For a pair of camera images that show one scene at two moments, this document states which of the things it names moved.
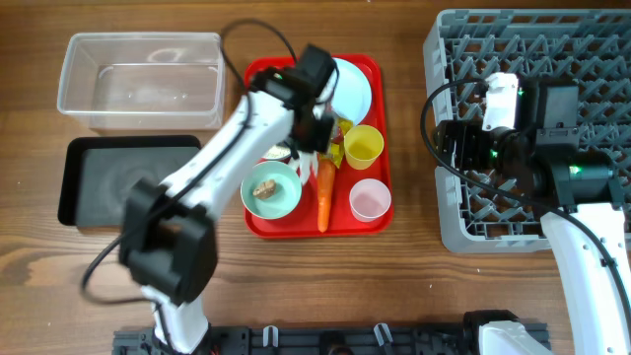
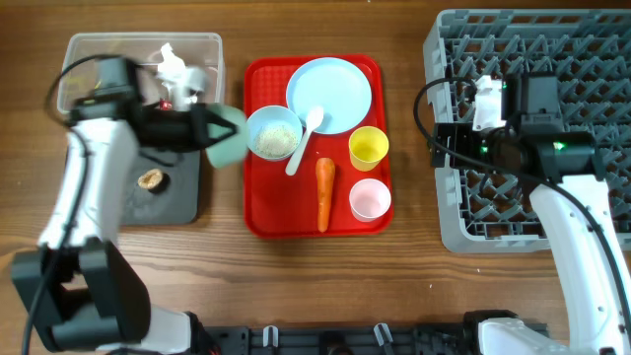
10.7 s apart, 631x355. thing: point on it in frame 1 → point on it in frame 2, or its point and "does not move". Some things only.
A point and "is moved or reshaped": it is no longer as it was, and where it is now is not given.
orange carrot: [326, 168] does not move
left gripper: [326, 131] → [194, 118]
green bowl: [271, 189] is moved or reshaped
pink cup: [369, 199] does not move
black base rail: [313, 340] does not move
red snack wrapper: [339, 137] → [165, 105]
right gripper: [468, 133] does not move
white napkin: [305, 161] → [180, 80]
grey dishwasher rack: [587, 47] does not move
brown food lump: [267, 189] → [150, 178]
